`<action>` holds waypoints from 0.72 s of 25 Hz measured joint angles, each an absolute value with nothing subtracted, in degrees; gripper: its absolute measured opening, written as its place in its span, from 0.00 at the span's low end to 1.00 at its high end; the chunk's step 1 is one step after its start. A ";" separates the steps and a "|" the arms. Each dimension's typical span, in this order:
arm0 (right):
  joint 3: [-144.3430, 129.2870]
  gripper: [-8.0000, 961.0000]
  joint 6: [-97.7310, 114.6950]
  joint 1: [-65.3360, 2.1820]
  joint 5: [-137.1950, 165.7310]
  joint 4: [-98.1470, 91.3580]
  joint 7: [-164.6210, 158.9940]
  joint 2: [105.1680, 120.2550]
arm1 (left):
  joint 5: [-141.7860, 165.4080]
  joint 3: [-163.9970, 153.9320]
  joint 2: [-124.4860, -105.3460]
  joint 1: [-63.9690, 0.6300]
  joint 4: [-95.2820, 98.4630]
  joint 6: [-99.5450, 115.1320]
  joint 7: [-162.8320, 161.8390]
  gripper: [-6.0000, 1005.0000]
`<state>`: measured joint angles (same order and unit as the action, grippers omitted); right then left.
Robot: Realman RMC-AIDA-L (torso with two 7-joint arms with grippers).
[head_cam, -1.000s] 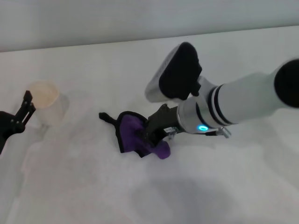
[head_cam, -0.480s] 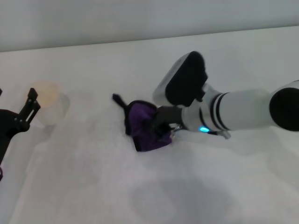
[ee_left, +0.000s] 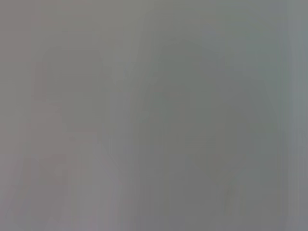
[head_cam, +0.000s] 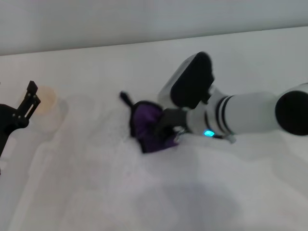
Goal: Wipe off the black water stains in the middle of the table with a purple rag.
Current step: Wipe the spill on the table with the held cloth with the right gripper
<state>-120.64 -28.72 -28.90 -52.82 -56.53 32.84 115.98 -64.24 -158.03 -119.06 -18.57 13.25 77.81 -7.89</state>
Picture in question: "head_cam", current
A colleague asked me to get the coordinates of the right arm silver cable connector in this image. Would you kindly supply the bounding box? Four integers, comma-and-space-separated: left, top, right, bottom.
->
173, 128, 188, 143

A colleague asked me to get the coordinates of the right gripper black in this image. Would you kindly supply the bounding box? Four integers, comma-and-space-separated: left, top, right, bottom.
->
154, 108, 191, 142

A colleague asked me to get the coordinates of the white paper cup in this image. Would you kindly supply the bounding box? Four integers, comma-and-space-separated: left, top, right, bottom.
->
33, 86, 64, 133

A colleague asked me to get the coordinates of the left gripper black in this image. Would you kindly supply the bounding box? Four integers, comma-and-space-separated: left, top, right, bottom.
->
0, 80, 41, 157

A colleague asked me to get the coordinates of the purple rag with black trim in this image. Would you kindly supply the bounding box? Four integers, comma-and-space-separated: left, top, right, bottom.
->
119, 90, 180, 154

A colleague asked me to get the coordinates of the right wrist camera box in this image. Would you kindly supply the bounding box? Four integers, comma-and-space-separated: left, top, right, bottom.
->
157, 51, 216, 109

